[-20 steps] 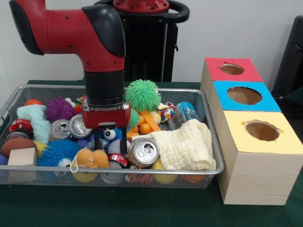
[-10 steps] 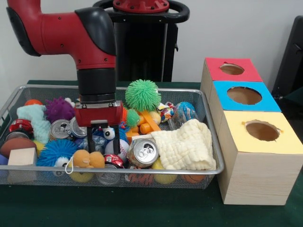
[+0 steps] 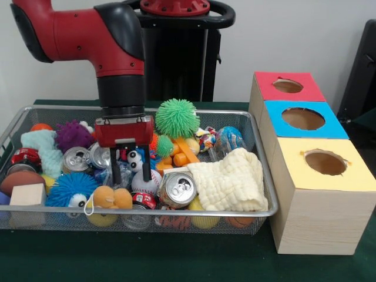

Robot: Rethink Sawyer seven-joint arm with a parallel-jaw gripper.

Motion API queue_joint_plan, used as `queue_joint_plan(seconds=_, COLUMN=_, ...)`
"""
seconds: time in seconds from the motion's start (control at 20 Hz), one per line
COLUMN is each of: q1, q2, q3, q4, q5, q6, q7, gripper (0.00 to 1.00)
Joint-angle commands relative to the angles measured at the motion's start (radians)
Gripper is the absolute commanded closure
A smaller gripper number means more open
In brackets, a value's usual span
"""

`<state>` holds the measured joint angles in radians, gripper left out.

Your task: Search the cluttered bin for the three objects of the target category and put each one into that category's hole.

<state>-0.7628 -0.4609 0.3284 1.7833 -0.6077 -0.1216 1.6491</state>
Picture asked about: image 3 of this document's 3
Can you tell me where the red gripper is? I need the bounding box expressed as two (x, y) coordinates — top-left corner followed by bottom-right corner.
(93, 115), (155, 185)

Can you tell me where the crushed clear plastic bottle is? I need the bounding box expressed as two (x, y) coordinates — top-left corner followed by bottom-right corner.
(102, 164), (135, 189)

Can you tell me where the wooden box with three holes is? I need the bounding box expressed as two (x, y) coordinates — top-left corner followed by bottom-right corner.
(248, 71), (376, 255)

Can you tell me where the white baseball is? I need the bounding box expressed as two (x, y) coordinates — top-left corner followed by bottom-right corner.
(131, 169), (163, 196)

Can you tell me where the orange plush toy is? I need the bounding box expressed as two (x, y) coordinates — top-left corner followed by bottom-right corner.
(93, 184), (133, 210)

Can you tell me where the opened silver drink can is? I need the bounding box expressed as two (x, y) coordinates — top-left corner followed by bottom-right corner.
(158, 172), (197, 209)

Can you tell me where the blue spiky ball with eyes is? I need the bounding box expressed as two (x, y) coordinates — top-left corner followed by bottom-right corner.
(45, 172), (100, 208)

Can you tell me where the green spiky rubber ball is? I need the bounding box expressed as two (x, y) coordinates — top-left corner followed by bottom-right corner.
(155, 98), (201, 139)

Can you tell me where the purple spiky rubber ball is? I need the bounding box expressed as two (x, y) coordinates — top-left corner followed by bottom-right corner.
(55, 119), (96, 153)

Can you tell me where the mint knitted cloth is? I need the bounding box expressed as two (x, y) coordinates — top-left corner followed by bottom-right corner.
(20, 130), (64, 179)

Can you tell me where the cream waffle cloth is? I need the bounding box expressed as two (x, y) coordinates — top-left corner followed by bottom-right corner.
(187, 147), (270, 212)

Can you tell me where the plain wooden block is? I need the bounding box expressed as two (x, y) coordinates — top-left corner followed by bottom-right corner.
(9, 183), (48, 206)

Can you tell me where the brown toy football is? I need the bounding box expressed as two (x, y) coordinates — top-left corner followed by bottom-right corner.
(0, 171), (46, 197)

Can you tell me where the side table with green cloth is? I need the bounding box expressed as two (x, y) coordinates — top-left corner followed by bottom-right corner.
(351, 109), (376, 139)

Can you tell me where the black upright panel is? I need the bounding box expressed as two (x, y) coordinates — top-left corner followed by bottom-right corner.
(337, 19), (376, 118)

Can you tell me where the shallow wire mesh bin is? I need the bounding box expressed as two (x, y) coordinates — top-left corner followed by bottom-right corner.
(0, 105), (279, 236)

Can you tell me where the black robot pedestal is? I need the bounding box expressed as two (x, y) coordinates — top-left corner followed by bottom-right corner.
(129, 0), (236, 102)

